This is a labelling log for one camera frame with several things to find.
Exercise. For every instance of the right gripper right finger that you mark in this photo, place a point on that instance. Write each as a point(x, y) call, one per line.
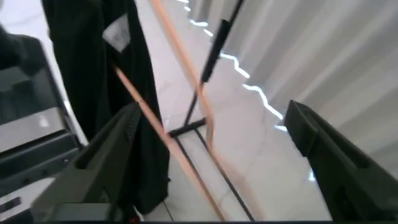
point(345, 180)

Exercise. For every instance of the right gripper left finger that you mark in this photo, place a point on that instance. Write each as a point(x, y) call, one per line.
point(96, 177)

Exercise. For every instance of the pink clothes hanger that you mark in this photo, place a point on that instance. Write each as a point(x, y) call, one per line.
point(155, 121)

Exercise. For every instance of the black garment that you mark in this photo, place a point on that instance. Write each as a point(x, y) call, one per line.
point(84, 77)

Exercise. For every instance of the black clothes rack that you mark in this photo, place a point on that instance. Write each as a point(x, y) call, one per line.
point(214, 53)

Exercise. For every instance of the white curtain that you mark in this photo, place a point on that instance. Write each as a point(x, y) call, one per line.
point(326, 62)

